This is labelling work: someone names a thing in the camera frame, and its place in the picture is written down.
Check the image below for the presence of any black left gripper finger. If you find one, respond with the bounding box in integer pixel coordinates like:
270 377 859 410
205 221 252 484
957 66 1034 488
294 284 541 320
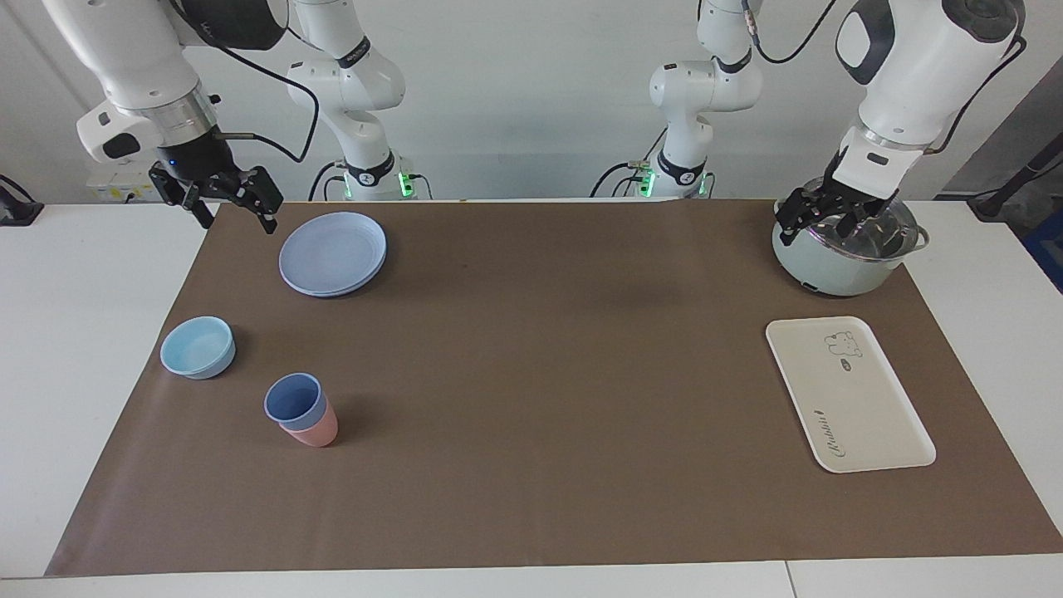
775 186 829 248
860 199 903 243

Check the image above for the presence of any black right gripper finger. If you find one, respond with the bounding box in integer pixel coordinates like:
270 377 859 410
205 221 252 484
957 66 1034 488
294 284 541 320
221 165 284 236
149 165 217 230

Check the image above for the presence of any blue ribbed cup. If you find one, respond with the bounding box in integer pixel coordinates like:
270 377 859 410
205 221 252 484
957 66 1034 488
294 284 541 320
263 372 327 431

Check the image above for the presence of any pink cup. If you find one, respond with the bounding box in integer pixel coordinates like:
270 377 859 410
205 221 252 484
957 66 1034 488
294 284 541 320
278 397 340 449

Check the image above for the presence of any light blue small cup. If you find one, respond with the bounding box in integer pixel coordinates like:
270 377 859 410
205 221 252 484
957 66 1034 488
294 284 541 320
159 316 237 380

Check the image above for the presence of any cream tray with bear print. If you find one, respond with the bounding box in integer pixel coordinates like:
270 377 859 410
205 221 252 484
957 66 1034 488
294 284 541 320
765 316 938 474

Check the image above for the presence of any white power strip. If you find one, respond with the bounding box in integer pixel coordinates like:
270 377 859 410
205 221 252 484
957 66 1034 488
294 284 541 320
86 162 167 205

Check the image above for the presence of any pale green electric pot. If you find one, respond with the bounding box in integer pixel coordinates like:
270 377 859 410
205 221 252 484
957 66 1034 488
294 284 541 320
771 177 931 297

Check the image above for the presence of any blue round plate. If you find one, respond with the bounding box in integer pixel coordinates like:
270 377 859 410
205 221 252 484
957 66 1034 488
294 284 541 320
278 211 389 298

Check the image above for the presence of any black stand base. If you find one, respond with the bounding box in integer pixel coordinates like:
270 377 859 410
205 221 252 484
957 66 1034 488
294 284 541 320
967 137 1063 222

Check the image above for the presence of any black clamp stand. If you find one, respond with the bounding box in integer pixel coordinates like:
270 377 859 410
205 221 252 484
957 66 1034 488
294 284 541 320
0 174 45 227

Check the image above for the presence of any blue box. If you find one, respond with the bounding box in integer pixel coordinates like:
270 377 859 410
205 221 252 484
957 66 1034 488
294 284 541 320
1021 208 1063 293

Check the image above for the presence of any brown table mat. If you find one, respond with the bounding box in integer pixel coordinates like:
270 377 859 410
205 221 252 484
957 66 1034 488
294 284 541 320
44 199 1063 578

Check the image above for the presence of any black base cable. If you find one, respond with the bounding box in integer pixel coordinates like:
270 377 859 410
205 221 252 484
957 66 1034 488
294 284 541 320
589 161 645 199
308 161 346 202

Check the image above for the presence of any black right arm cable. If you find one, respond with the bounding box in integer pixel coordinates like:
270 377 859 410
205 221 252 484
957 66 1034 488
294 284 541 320
170 0 321 164

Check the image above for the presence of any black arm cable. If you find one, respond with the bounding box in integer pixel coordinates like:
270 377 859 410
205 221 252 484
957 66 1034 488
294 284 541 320
742 0 1028 155
170 0 321 164

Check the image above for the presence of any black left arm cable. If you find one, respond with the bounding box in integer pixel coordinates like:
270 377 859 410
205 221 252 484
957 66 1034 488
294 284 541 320
742 0 1028 155

